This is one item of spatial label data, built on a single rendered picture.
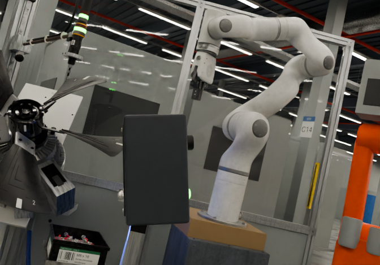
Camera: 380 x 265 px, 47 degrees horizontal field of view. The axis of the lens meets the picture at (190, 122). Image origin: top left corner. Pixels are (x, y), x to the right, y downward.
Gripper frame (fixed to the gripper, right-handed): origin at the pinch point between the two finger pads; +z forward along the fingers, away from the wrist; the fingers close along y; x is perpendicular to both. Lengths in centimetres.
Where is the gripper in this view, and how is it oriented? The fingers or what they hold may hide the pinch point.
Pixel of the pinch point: (197, 94)
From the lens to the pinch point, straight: 161.5
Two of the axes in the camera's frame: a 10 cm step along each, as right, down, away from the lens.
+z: -2.3, 9.7, -0.4
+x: -8.4, -1.8, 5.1
